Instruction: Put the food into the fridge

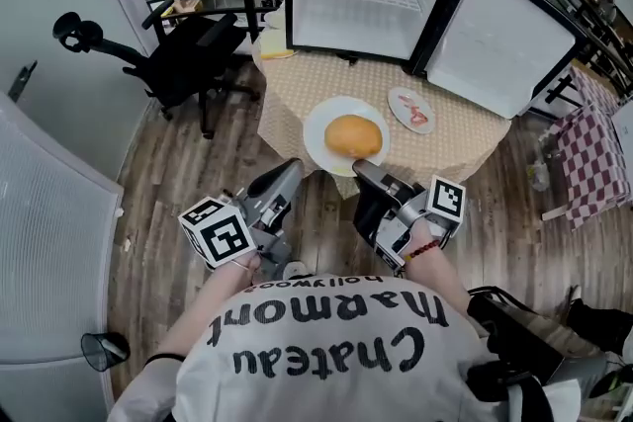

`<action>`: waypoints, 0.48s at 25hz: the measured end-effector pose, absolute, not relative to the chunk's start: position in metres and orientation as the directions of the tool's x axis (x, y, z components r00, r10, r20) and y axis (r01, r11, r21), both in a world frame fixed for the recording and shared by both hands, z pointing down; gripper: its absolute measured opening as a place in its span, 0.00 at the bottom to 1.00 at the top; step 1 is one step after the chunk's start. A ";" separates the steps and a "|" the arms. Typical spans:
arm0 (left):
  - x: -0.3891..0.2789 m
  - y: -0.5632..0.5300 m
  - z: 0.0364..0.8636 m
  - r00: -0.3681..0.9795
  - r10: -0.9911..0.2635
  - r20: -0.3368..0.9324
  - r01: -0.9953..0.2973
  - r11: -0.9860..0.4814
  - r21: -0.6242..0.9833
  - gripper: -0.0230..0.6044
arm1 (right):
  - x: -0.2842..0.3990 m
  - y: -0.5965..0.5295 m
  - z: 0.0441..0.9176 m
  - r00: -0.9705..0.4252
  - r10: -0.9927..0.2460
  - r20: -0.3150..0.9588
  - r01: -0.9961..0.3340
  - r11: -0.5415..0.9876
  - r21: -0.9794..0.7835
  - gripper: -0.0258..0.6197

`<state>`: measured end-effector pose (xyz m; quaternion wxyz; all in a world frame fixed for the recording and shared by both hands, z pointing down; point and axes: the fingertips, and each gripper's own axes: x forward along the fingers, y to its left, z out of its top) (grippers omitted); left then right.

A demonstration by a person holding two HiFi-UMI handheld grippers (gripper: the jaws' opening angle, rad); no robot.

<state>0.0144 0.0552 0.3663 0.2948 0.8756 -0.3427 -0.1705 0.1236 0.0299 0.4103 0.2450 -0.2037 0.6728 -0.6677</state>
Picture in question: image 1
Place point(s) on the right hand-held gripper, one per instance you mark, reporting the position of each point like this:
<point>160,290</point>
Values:
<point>445,202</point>

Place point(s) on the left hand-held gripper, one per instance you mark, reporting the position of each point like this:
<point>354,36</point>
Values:
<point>217,232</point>

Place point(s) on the round orange bread food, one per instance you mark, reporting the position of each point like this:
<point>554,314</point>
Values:
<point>352,135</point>

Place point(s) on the red bacon food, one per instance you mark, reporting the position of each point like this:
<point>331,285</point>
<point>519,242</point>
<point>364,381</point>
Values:
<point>414,108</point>

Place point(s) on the black mini fridge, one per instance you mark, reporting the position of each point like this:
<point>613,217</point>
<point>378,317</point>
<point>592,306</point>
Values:
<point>376,15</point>

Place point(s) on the person's right forearm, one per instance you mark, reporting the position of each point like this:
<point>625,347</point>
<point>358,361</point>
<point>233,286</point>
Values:
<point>437,277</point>

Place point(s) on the person's left forearm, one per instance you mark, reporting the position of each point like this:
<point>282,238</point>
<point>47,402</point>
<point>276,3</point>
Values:
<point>207,311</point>

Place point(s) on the person's right hand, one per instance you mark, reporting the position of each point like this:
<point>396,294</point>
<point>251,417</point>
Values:
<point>423,234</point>

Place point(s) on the large white plate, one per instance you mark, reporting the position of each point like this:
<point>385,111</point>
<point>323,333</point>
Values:
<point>319,148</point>

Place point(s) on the small white plate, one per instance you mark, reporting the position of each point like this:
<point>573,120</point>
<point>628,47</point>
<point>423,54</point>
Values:
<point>398,112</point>

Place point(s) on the beige dotted tablecloth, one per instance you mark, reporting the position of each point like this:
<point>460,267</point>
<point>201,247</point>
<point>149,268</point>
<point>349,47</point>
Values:
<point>460,148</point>

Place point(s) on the black office chair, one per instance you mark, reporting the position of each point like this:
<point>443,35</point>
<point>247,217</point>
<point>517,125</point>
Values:
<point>183,59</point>

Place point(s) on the clear plastic bag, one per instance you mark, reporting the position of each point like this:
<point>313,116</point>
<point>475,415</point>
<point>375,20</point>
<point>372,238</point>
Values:
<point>537,173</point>

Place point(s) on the white printed t-shirt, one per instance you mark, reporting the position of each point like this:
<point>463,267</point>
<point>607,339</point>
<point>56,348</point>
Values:
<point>321,356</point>

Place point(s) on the black bag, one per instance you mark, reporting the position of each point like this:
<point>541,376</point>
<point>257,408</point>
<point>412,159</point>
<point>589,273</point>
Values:
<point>519,341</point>

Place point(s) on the black wrist band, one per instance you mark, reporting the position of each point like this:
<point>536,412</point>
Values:
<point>163,357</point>

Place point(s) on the red white checked cloth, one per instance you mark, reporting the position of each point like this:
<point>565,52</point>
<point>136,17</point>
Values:
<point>591,163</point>

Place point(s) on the large white appliance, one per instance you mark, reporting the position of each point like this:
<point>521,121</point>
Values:
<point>49,252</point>

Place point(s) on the black mesh waste bin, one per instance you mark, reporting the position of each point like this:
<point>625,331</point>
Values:
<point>101,351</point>

